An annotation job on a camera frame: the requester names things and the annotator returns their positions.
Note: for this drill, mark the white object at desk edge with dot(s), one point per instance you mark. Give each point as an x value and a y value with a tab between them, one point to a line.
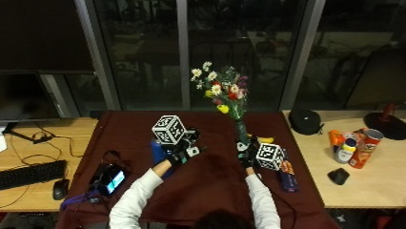
1	140

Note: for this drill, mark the black round zip case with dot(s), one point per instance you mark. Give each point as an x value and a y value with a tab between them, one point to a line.
305	121

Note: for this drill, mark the orange packet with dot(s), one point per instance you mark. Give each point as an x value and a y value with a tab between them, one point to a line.
336	137

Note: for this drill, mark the person's right hand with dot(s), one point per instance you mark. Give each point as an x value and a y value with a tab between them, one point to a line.
246	157

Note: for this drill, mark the black power adapter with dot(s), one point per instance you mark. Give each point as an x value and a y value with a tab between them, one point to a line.
41	138

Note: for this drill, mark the red crisp tube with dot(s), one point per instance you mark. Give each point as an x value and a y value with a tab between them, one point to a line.
365	149

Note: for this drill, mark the bouquet of mixed flowers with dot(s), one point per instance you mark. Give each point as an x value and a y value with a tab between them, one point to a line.
224	89

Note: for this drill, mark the dark green glass vase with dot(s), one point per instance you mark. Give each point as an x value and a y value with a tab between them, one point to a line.
241	133

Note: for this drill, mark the white marker cube on left glove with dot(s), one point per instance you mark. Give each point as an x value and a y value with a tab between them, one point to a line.
169	129

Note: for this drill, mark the black flat computer mouse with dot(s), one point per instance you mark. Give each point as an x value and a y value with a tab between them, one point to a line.
60	189

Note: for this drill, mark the black computer monitor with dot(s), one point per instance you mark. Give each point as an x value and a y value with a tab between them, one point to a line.
25	95

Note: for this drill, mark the person's left hand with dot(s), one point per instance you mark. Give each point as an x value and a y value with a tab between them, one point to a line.
180	156

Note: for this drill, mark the white marker cube on right glove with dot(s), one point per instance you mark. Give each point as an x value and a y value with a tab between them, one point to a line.
269	156

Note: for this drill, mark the dark red tablecloth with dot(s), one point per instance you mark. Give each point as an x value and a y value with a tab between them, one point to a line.
210	191

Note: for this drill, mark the white marker cube on glove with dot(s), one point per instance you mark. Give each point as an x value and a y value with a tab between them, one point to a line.
169	129
269	156

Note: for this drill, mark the black device with lit screen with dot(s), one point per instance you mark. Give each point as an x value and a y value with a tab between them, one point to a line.
109	179

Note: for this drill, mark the yellow flower head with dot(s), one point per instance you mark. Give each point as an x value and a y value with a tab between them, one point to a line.
266	139

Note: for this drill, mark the black vertical computer mouse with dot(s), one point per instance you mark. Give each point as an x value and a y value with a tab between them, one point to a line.
338	176

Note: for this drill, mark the black keyboard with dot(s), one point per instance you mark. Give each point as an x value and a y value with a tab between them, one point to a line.
32	174

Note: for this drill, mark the white bottle with blue cap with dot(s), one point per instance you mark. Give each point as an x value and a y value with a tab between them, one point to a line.
345	152

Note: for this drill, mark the dark blue snack packet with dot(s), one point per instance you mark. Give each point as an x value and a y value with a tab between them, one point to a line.
289	179

